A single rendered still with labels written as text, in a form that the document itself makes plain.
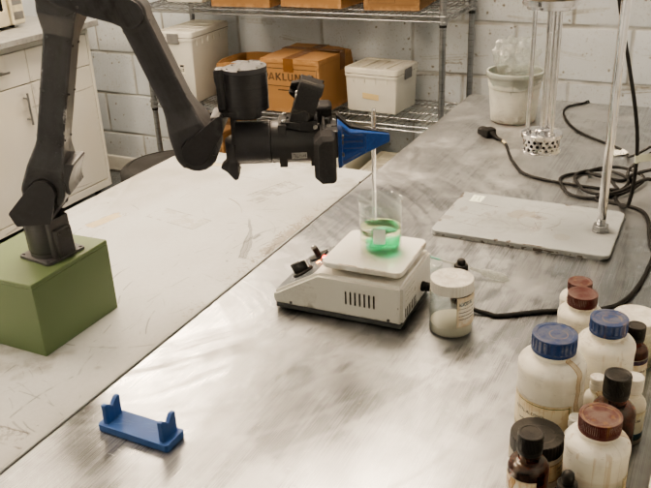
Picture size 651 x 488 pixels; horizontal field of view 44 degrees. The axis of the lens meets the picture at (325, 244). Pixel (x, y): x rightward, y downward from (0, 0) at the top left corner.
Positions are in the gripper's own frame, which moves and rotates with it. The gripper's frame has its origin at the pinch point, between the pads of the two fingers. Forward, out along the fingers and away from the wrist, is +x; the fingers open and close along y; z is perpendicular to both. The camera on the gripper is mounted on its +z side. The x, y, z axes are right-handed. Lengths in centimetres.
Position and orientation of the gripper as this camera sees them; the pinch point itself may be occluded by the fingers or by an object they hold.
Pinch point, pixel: (363, 137)
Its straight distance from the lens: 106.8
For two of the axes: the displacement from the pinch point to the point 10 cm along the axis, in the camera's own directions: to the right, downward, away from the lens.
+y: -0.2, -4.2, 9.1
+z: -0.4, -9.1, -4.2
